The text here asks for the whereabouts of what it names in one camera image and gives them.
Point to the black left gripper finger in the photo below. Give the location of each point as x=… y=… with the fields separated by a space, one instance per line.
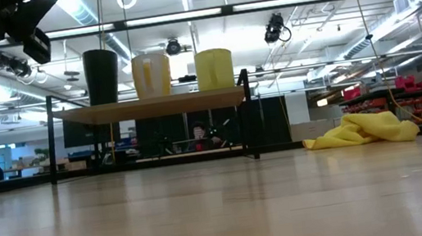
x=31 y=15

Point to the tall black cup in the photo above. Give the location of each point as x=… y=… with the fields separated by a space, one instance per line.
x=102 y=77

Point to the white mug orange inside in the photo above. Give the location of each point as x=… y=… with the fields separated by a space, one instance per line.
x=152 y=76

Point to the yellow-green mug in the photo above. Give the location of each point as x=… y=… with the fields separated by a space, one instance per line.
x=214 y=70

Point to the wooden shelf black legs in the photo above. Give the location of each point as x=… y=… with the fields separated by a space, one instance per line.
x=151 y=107

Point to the person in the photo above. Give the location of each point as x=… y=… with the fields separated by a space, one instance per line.
x=199 y=134

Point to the black partition panels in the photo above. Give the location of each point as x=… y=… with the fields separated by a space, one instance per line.
x=269 y=120

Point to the yellow cloth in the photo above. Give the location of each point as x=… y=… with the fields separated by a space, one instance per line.
x=365 y=129

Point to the red storage bins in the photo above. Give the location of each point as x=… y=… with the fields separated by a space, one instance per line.
x=417 y=85

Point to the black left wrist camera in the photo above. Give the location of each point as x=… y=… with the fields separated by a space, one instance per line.
x=37 y=47

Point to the silver ceiling duct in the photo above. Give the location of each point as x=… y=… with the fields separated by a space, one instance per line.
x=82 y=12

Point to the black ceiling camera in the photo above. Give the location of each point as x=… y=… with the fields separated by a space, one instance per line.
x=273 y=28
x=11 y=63
x=173 y=47

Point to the black overhead frame bar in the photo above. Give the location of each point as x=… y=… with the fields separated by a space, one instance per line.
x=119 y=25

